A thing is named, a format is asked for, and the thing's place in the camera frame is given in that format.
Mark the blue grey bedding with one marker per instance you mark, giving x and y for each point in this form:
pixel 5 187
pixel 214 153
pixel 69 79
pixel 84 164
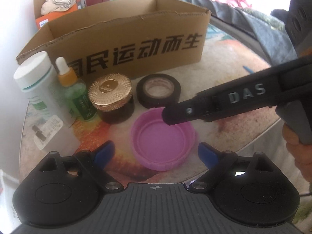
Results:
pixel 263 34

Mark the black tape roll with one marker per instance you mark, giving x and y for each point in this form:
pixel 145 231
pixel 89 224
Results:
pixel 158 90

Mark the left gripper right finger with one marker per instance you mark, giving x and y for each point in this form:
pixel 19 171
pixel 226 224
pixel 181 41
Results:
pixel 222 165

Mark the white lidded plastic bottle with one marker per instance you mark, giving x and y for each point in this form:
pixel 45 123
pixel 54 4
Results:
pixel 38 80

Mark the pink plastic lid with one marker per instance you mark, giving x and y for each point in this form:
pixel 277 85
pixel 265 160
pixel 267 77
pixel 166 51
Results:
pixel 158 146

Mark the brown cardboard box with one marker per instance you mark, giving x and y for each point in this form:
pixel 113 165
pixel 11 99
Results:
pixel 131 37

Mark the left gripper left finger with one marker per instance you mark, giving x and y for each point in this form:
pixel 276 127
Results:
pixel 88 164

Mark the orange dropper green bottle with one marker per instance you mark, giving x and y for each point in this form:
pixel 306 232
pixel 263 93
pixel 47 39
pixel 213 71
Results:
pixel 75 91

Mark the crumpled cloth in box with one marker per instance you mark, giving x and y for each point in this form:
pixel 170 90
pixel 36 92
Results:
pixel 50 6

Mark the gold lidded dark jar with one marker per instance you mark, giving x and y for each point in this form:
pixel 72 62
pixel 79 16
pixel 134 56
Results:
pixel 112 97

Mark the person right hand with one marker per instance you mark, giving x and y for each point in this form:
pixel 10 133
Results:
pixel 301 153

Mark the white power adapter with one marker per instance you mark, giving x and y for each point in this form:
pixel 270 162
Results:
pixel 54 135

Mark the orange appliance box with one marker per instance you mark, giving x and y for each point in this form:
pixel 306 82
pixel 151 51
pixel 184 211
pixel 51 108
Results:
pixel 42 19

